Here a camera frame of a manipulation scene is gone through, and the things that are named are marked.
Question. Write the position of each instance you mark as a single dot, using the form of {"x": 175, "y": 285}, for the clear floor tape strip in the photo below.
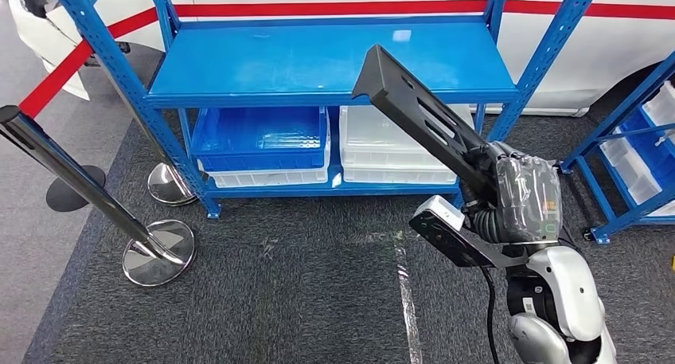
{"x": 407, "y": 298}

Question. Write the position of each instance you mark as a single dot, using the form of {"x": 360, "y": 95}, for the white car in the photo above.
{"x": 580, "y": 50}

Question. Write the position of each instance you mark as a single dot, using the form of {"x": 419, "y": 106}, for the chrome stanchion post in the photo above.
{"x": 171, "y": 187}
{"x": 79, "y": 179}

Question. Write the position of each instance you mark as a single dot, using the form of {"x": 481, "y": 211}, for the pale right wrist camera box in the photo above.
{"x": 440, "y": 211}

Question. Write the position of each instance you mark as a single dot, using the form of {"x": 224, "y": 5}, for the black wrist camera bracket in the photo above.
{"x": 459, "y": 245}

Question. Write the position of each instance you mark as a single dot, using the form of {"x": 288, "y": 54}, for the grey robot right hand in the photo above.
{"x": 527, "y": 203}

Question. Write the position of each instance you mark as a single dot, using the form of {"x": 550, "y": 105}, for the red barrier belt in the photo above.
{"x": 53, "y": 79}
{"x": 316, "y": 9}

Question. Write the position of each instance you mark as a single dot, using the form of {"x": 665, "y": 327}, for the clear plastic storage bin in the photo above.
{"x": 630, "y": 171}
{"x": 662, "y": 108}

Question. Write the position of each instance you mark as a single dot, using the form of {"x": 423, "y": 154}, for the blue plastic bin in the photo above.
{"x": 258, "y": 135}
{"x": 654, "y": 150}

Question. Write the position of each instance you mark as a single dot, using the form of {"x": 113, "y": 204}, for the white plastic bin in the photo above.
{"x": 369, "y": 135}
{"x": 263, "y": 178}
{"x": 395, "y": 176}

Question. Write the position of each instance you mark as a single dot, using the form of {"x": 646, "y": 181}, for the blue wheeled storage rack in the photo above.
{"x": 580, "y": 153}

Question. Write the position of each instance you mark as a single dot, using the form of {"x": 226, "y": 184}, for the blue metal shelf rack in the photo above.
{"x": 263, "y": 61}

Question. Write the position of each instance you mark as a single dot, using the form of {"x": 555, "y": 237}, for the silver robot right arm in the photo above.
{"x": 569, "y": 293}

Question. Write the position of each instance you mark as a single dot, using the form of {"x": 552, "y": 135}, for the black plastic plate bracket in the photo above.
{"x": 390, "y": 87}

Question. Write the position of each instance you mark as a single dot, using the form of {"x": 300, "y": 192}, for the clear tape scrap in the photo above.
{"x": 268, "y": 246}

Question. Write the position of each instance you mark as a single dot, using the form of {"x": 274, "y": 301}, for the black-base stanchion post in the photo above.
{"x": 74, "y": 190}

